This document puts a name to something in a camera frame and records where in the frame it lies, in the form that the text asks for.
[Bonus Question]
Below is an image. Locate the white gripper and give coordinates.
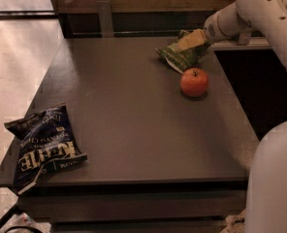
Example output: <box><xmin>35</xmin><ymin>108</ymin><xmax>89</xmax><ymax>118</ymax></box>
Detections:
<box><xmin>174</xmin><ymin>11</ymin><xmax>228</xmax><ymax>51</ymax></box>

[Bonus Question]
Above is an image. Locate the metal rail bracket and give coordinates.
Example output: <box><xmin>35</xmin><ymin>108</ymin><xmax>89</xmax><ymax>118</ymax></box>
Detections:
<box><xmin>97</xmin><ymin>0</ymin><xmax>114</xmax><ymax>38</ymax></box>
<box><xmin>237</xmin><ymin>32</ymin><xmax>252</xmax><ymax>46</ymax></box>

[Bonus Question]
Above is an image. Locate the green jalapeno chip bag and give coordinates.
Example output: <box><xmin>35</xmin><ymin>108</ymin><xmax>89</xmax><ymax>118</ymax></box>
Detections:
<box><xmin>156</xmin><ymin>30</ymin><xmax>210</xmax><ymax>74</ymax></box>

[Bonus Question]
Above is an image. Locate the left metal rail bracket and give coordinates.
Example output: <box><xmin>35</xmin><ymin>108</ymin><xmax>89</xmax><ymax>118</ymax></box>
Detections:
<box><xmin>97</xmin><ymin>0</ymin><xmax>114</xmax><ymax>38</ymax></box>

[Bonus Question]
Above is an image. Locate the black chair base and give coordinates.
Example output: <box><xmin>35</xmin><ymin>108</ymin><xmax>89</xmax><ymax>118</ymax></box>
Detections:
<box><xmin>0</xmin><ymin>187</ymin><xmax>48</xmax><ymax>233</ymax></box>

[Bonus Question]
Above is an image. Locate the grey drawer cabinet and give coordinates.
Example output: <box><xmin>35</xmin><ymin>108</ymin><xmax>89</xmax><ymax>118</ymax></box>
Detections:
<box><xmin>17</xmin><ymin>38</ymin><xmax>258</xmax><ymax>233</ymax></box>

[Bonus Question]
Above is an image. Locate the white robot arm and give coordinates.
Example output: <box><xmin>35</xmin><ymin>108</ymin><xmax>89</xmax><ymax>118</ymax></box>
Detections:
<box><xmin>171</xmin><ymin>0</ymin><xmax>287</xmax><ymax>233</ymax></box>

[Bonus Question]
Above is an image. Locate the red apple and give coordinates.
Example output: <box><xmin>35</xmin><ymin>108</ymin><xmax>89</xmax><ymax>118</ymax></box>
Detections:
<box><xmin>180</xmin><ymin>68</ymin><xmax>208</xmax><ymax>97</ymax></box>

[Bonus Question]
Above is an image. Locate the blue kettle chip bag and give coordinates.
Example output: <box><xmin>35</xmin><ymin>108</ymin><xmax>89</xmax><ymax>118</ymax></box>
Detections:
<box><xmin>5</xmin><ymin>104</ymin><xmax>87</xmax><ymax>195</ymax></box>

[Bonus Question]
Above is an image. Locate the right metal rail bracket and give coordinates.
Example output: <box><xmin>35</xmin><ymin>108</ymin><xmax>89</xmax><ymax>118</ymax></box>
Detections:
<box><xmin>237</xmin><ymin>32</ymin><xmax>252</xmax><ymax>46</ymax></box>

